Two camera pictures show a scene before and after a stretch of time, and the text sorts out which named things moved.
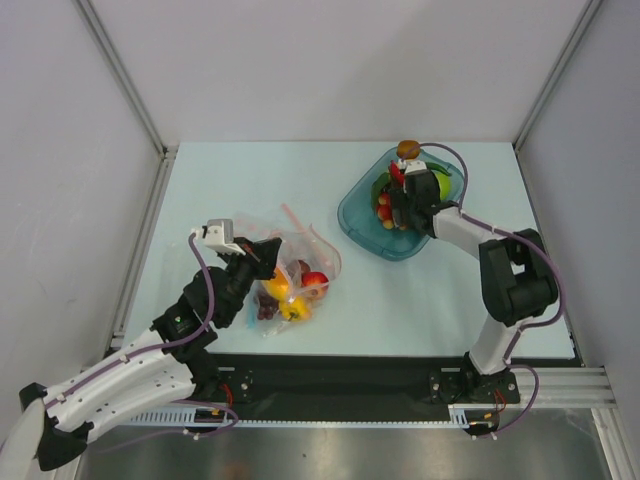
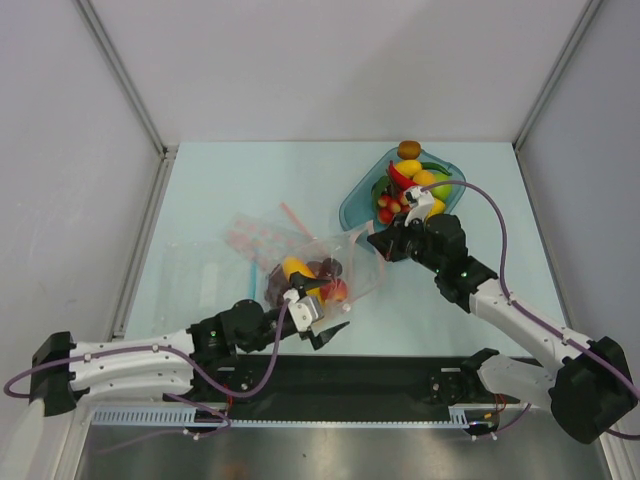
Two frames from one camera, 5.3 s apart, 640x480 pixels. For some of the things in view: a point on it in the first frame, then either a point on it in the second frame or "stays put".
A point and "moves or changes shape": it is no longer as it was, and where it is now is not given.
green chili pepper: [436, 167] stays put
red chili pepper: [396, 173] stays put
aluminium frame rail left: [166, 153] stays put
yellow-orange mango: [278, 286] → [291, 264]
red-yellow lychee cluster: [384, 210] stays put
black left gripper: [261, 255] → [302, 283]
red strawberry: [314, 280] moves or changes shape
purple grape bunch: [267, 306] moves or changes shape
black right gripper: [406, 195] → [396, 238]
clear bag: [307, 265] moves or changes shape
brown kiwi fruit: [404, 146] stays put
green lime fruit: [446, 183] stays put
